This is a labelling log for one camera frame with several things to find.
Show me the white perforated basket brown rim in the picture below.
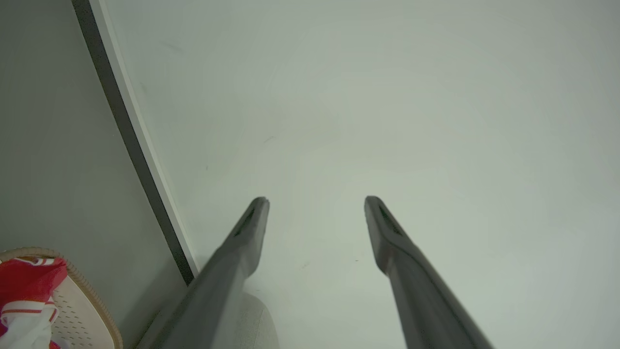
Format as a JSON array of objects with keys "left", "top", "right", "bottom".
[{"left": 0, "top": 247, "right": 123, "bottom": 349}]

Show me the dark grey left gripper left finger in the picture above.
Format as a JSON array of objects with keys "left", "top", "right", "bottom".
[{"left": 138, "top": 197, "right": 270, "bottom": 349}]

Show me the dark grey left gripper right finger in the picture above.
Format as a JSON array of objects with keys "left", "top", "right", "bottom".
[{"left": 364, "top": 196, "right": 494, "bottom": 349}]

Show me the black and white baseboard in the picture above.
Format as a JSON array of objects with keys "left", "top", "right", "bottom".
[{"left": 72, "top": 0, "right": 200, "bottom": 286}]

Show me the red and white garment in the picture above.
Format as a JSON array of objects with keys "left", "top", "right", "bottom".
[{"left": 0, "top": 257, "right": 68, "bottom": 349}]

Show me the grey fabric sofa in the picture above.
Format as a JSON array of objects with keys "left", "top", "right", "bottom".
[{"left": 232, "top": 291, "right": 280, "bottom": 349}]

